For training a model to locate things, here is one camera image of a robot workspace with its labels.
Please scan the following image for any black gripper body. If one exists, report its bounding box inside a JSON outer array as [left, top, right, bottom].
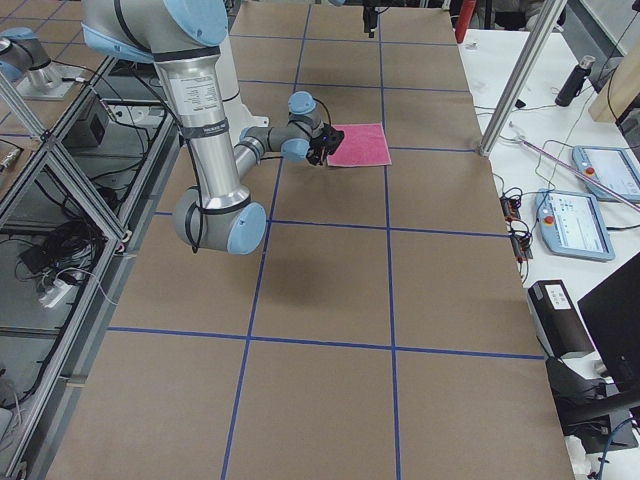
[[362, 0, 380, 10], [306, 130, 345, 165]]

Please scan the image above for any pink and grey towel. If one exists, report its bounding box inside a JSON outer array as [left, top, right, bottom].
[[328, 123, 392, 168]]

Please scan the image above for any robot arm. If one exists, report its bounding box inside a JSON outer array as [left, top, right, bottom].
[[82, 1, 344, 255]]

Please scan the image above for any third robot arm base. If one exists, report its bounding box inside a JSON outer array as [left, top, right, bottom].
[[1, 27, 87, 101]]

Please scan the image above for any red cylinder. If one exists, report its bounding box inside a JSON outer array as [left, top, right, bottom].
[[454, 0, 476, 44]]

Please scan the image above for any reacher grabber stick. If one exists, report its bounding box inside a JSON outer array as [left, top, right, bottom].
[[508, 121, 639, 212]]

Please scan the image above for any black water bottle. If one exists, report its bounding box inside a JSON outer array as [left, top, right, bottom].
[[555, 55, 595, 107]]

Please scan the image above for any small circuit board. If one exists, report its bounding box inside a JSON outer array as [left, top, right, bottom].
[[500, 194, 533, 264]]

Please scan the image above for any near blue teach pendant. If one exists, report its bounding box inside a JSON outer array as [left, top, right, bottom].
[[535, 190, 615, 262]]

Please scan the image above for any blue teach pendant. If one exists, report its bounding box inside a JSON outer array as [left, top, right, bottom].
[[535, 190, 615, 262], [572, 146, 639, 203]]

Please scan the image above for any far blue teach pendant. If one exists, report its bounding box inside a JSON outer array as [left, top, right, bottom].
[[572, 146, 639, 203]]

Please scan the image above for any white power strip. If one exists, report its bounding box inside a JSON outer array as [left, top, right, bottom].
[[39, 279, 72, 309]]

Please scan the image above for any black box with label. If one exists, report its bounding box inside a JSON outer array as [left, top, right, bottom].
[[527, 279, 595, 360]]

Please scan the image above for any black monitor with stand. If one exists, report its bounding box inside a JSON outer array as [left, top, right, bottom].
[[546, 256, 639, 454]]

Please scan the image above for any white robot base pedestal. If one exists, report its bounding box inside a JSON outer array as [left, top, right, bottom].
[[215, 36, 269, 144]]

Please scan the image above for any aluminium frame post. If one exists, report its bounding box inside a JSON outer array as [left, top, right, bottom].
[[478, 0, 567, 157]]

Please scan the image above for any aluminium frame rail structure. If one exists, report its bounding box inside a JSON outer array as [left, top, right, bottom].
[[1, 58, 178, 479]]

